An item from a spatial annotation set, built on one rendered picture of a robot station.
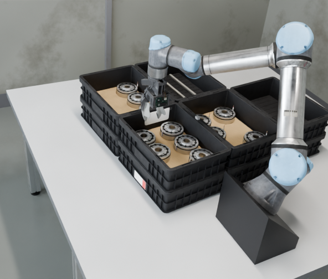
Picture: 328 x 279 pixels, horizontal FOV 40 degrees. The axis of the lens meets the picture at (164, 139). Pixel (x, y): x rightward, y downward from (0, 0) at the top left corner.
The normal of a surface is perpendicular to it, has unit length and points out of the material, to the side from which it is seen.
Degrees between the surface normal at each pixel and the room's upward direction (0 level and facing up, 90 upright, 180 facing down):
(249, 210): 90
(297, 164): 60
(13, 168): 0
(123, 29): 90
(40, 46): 90
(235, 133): 0
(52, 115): 0
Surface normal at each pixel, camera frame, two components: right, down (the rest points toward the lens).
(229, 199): -0.88, 0.21
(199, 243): 0.08, -0.81
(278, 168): -0.30, 0.04
